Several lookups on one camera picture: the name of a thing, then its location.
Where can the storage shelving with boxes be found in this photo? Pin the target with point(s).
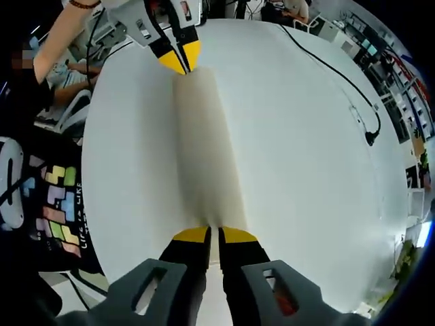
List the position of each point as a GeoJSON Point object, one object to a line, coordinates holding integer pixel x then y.
{"type": "Point", "coordinates": [401, 74]}

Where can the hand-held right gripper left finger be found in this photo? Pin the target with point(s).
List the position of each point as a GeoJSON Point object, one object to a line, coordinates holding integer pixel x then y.
{"type": "Point", "coordinates": [183, 282]}

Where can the white chest device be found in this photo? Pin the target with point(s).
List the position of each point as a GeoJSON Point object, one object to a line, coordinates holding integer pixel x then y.
{"type": "Point", "coordinates": [10, 183]}

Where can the beige cutlery case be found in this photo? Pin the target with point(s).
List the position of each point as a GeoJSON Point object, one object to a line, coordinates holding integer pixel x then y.
{"type": "Point", "coordinates": [177, 142]}

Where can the white chair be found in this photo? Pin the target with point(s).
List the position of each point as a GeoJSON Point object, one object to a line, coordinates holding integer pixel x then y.
{"type": "Point", "coordinates": [73, 112]}

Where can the green potted plant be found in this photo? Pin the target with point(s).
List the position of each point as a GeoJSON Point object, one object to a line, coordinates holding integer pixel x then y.
{"type": "Point", "coordinates": [409, 258]}

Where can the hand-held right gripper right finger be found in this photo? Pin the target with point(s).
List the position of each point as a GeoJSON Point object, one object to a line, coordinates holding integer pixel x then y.
{"type": "Point", "coordinates": [251, 282]}

